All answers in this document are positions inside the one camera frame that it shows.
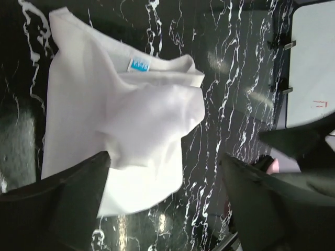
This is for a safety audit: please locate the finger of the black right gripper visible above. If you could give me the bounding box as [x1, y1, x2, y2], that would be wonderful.
[259, 129, 327, 158]

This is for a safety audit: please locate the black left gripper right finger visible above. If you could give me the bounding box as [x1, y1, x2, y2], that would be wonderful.
[221, 154, 334, 250]

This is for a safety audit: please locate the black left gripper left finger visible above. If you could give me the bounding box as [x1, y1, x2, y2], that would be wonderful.
[1, 151, 110, 250]

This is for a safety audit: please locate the white t shirt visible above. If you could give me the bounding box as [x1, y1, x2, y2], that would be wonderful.
[41, 7, 205, 216]

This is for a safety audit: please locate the pink folded t shirt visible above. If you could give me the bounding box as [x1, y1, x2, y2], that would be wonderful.
[266, 158, 280, 175]

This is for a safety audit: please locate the white whiteboard black frame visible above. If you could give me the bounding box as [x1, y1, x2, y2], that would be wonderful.
[267, 1, 334, 129]

